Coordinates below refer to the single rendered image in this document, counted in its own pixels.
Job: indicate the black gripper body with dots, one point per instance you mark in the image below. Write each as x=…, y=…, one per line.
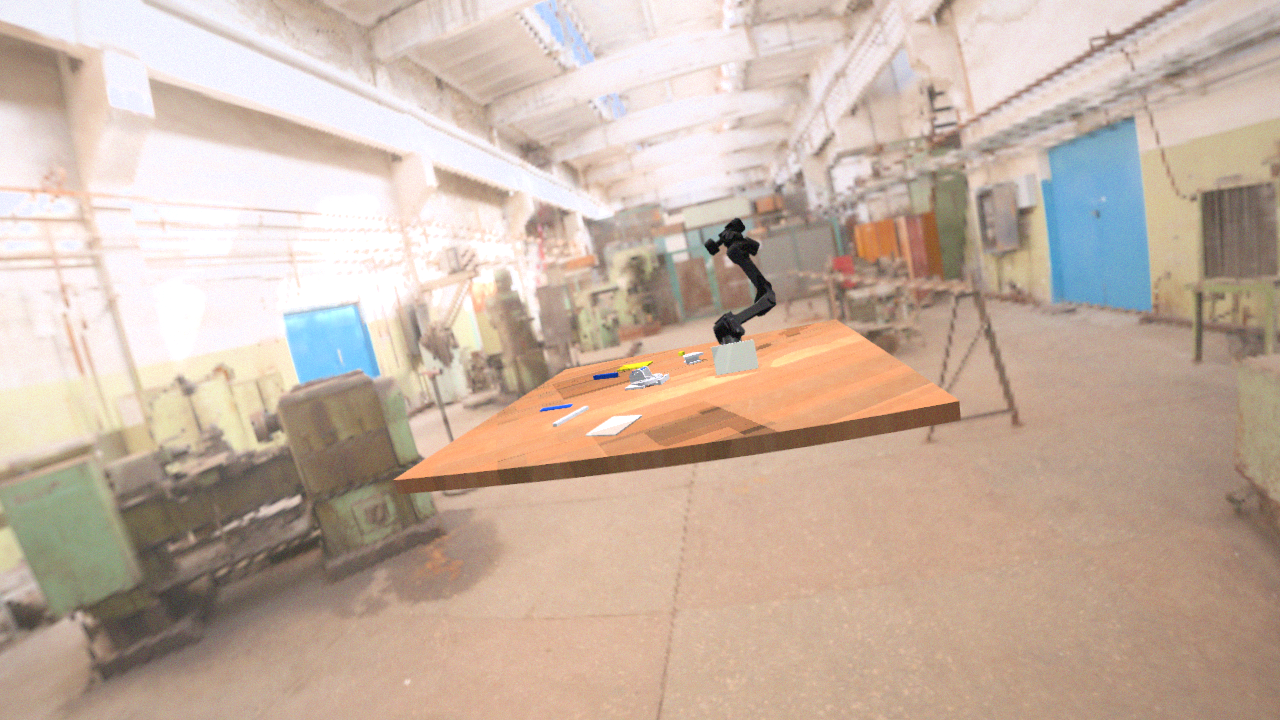
x=713, y=247

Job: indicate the white flat bar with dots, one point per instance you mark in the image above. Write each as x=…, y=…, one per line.
x=571, y=416

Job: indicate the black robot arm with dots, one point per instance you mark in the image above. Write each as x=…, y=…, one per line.
x=728, y=327

